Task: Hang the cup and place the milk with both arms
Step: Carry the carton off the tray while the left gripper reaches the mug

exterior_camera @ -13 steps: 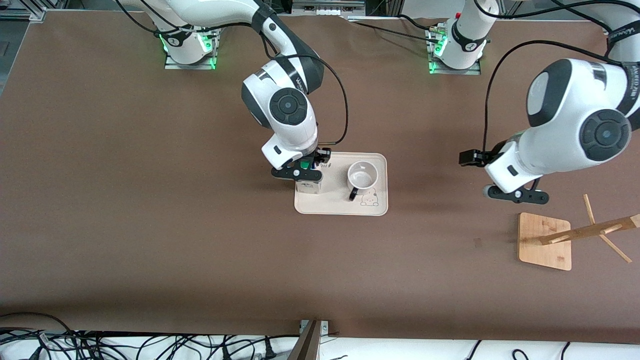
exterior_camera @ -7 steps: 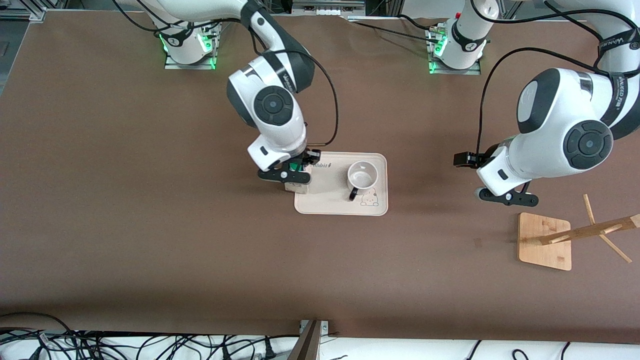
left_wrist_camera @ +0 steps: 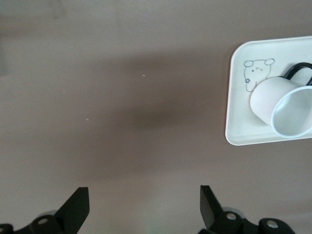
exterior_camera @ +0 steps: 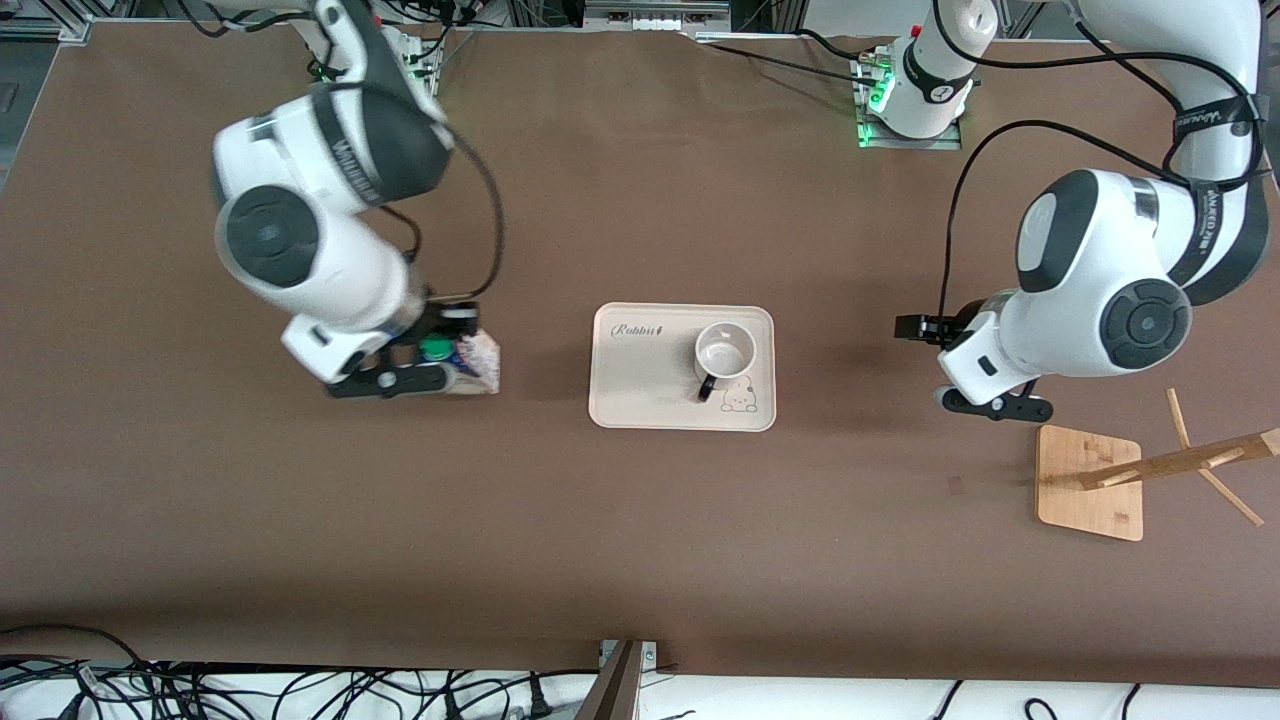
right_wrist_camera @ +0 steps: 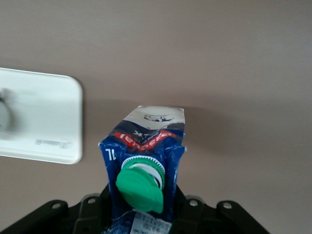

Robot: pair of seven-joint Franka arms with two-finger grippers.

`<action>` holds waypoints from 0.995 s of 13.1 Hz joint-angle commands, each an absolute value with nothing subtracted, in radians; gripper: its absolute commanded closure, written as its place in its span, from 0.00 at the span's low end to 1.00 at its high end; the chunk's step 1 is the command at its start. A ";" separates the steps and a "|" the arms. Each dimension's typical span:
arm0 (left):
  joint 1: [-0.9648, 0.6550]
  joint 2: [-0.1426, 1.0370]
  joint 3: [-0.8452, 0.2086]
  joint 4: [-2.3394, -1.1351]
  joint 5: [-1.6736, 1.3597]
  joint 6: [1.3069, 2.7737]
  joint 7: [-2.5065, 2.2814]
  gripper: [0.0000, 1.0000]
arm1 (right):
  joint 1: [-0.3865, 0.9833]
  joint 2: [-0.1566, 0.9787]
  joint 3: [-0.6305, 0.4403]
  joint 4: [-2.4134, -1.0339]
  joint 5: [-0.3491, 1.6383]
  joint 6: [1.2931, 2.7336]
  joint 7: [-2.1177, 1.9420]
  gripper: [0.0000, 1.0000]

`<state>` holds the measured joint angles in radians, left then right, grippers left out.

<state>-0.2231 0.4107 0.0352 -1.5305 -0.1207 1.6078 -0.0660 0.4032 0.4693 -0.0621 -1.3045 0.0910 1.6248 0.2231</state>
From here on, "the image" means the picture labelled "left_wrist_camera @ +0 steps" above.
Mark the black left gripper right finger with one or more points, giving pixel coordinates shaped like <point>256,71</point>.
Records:
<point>212,214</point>

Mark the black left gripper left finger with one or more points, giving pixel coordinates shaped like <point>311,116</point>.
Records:
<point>70,214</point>

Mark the cream rabbit print tray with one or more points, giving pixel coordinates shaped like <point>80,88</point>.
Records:
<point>240,122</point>

